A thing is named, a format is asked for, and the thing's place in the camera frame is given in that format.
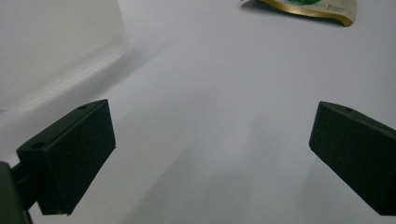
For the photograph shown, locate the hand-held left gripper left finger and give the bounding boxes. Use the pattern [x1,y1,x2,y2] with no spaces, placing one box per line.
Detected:
[11,99,117,217]

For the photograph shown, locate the gold and green snack packet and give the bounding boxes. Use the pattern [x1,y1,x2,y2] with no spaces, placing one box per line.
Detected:
[259,0,358,27]

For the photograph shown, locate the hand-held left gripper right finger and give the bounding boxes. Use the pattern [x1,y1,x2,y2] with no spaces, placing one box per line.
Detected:
[308,101,396,217]

